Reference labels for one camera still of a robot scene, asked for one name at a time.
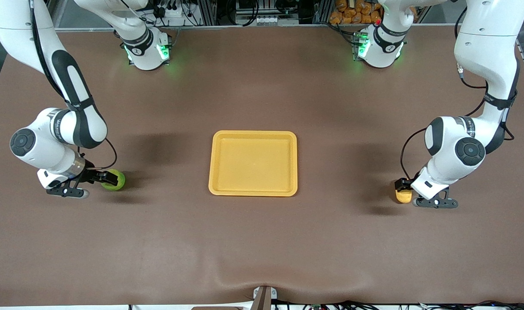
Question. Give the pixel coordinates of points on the orange bagged items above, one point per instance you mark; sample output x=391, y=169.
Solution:
x=354, y=12

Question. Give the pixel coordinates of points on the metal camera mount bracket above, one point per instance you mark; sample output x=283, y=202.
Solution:
x=264, y=297

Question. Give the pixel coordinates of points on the yellow potato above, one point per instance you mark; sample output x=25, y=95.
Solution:
x=404, y=197

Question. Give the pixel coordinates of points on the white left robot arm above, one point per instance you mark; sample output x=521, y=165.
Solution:
x=481, y=43

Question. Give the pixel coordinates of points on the yellow plastic tray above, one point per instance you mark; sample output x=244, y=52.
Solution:
x=253, y=163

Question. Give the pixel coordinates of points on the green apple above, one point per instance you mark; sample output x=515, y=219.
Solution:
x=115, y=185

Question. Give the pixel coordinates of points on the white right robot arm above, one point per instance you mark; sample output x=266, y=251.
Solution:
x=42, y=146

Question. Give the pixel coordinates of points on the white power strip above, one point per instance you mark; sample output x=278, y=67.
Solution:
x=257, y=20

